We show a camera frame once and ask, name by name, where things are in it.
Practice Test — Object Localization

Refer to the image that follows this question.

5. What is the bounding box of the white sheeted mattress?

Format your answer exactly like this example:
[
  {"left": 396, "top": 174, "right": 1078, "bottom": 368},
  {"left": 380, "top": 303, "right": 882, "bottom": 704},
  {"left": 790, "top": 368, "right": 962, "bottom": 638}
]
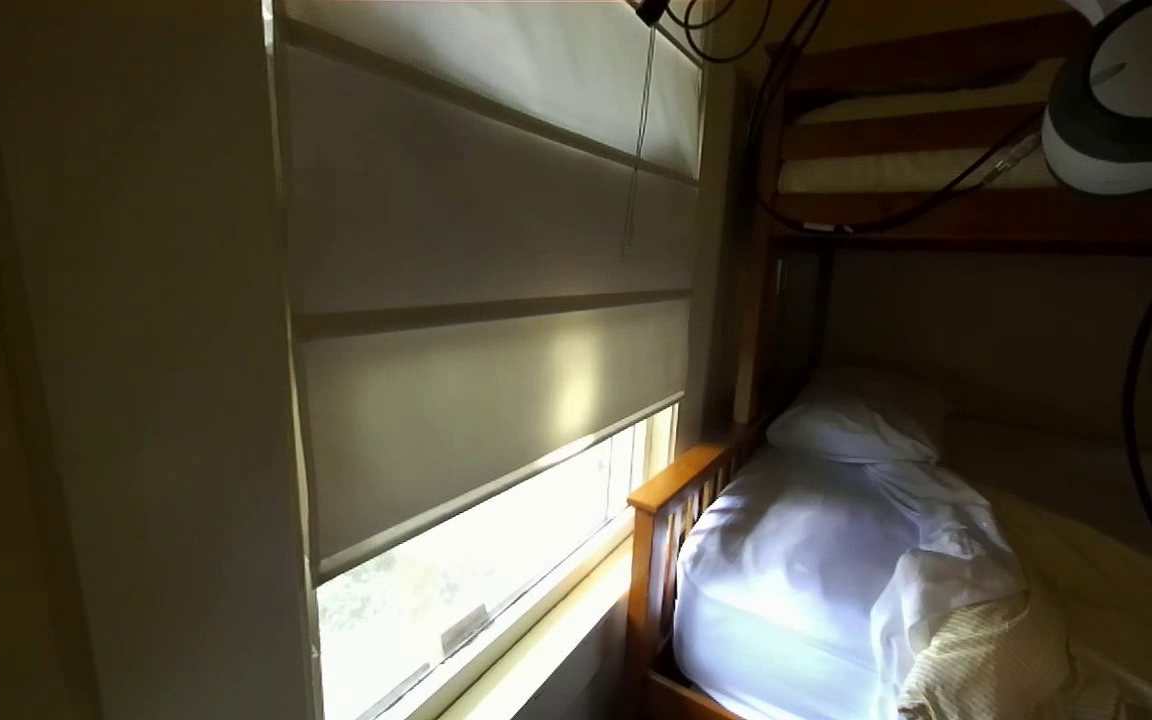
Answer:
[{"left": 672, "top": 444, "right": 1028, "bottom": 720}]

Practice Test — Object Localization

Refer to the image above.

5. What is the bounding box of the white pillow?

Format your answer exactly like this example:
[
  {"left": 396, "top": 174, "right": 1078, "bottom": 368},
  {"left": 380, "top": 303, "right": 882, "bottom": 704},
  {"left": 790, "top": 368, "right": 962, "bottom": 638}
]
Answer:
[{"left": 763, "top": 364, "right": 960, "bottom": 470}]

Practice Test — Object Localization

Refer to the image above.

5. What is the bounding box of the wooden bed headboard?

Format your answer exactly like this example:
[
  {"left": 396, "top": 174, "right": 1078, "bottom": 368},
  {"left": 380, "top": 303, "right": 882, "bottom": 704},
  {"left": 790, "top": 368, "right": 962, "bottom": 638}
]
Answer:
[{"left": 623, "top": 421, "right": 768, "bottom": 720}]

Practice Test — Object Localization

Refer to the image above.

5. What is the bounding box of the cream blanket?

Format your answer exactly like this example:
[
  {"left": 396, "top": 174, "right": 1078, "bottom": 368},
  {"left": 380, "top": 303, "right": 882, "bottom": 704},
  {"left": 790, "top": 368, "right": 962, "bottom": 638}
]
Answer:
[{"left": 888, "top": 493, "right": 1152, "bottom": 720}]

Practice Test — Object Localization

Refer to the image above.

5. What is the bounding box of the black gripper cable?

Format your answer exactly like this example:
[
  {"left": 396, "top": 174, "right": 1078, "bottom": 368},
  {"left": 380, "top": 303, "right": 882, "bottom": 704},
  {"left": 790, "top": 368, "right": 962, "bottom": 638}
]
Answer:
[{"left": 661, "top": 0, "right": 1052, "bottom": 239}]

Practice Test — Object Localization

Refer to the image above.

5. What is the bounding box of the window sash latch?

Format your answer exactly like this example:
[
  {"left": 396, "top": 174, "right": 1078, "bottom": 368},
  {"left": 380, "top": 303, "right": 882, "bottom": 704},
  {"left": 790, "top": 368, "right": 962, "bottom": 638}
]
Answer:
[{"left": 426, "top": 604, "right": 491, "bottom": 660}]

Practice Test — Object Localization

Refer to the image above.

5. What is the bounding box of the wooden bunk bed frame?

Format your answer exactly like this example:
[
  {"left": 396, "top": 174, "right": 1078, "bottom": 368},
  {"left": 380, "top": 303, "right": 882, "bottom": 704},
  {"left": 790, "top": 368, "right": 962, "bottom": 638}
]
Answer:
[{"left": 728, "top": 10, "right": 1152, "bottom": 432}]

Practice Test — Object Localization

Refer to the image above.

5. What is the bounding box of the white framed window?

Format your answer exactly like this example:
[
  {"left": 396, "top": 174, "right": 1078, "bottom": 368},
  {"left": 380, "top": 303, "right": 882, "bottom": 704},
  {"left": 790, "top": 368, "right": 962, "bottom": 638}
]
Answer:
[{"left": 312, "top": 396, "right": 686, "bottom": 720}]

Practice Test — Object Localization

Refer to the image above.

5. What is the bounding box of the beige roman shade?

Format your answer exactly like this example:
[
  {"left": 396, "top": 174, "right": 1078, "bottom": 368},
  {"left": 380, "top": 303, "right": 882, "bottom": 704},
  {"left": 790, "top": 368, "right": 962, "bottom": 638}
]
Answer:
[{"left": 273, "top": 0, "right": 711, "bottom": 582}]

